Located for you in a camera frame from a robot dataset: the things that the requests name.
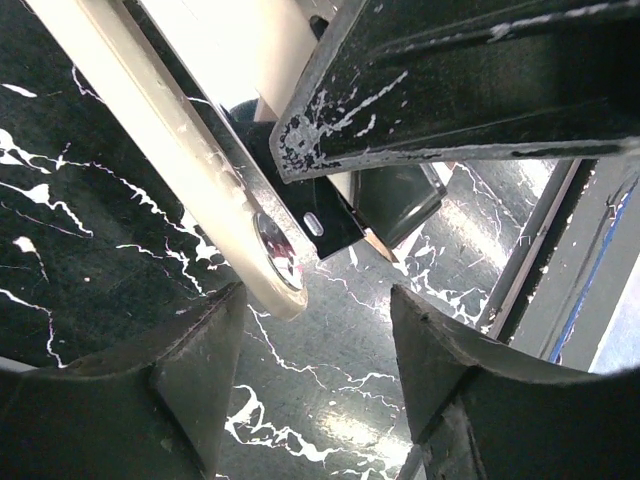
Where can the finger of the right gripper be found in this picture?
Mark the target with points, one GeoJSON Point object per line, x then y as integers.
{"type": "Point", "coordinates": [411, 82]}

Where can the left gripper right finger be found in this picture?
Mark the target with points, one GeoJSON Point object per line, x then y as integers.
{"type": "Point", "coordinates": [478, 409]}

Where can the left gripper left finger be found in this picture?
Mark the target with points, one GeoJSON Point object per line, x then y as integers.
{"type": "Point", "coordinates": [153, 407]}

